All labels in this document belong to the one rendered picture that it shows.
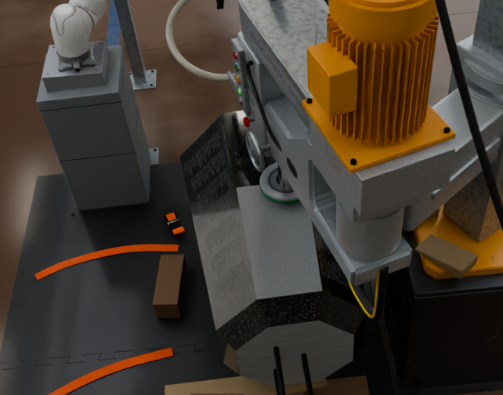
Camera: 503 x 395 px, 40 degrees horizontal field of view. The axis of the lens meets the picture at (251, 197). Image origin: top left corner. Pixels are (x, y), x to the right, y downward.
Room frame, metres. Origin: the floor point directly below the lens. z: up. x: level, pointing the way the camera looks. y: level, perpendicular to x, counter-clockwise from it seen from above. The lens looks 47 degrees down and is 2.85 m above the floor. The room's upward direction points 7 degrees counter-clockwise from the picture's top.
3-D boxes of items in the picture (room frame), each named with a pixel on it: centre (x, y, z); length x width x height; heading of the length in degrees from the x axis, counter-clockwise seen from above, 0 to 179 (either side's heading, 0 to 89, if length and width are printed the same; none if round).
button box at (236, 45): (1.97, -0.02, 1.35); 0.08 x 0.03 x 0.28; 16
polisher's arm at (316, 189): (1.56, -0.24, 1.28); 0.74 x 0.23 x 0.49; 16
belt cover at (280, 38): (1.60, -0.24, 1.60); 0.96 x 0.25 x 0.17; 16
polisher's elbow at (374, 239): (1.30, -0.33, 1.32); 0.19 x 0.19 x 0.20
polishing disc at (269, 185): (1.94, -0.15, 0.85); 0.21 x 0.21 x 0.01
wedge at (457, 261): (1.53, -0.68, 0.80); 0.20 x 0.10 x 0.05; 39
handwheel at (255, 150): (1.79, -0.07, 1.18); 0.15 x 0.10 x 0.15; 16
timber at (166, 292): (2.07, 0.45, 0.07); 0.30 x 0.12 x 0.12; 173
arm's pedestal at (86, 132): (2.91, 0.77, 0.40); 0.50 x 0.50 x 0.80; 0
